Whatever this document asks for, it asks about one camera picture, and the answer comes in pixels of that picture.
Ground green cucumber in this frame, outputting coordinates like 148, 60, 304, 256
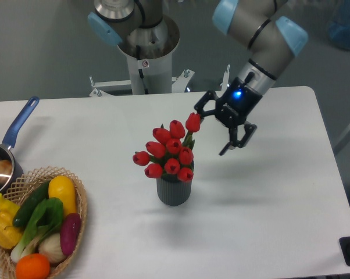
13, 180, 51, 228

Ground green bok choy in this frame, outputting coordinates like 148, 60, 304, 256
10, 198, 63, 263

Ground blue translucent container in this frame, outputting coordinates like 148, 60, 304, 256
327, 1, 350, 51

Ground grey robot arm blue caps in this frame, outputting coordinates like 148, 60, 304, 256
87, 1, 308, 150

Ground yellow squash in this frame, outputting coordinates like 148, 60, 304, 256
48, 176, 77, 217

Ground purple sweet potato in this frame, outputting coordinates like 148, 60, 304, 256
60, 213, 81, 256

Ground beige onion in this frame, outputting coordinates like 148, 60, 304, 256
38, 232, 66, 264

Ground brown bread roll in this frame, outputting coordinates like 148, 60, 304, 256
0, 160, 13, 185

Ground red tulip bouquet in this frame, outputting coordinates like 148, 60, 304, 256
133, 113, 201, 182

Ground woven wicker basket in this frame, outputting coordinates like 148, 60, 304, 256
0, 166, 87, 278

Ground blue handled saucepan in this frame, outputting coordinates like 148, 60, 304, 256
0, 96, 40, 194

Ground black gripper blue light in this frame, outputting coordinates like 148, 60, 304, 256
194, 77, 263, 157

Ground yellow bell pepper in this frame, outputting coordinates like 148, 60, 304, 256
0, 193, 23, 249

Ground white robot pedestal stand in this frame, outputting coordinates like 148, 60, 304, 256
90, 56, 195, 97

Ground dark grey ribbed vase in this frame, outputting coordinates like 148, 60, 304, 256
156, 159, 195, 207

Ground orange fruit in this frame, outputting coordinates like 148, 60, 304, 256
15, 253, 51, 279

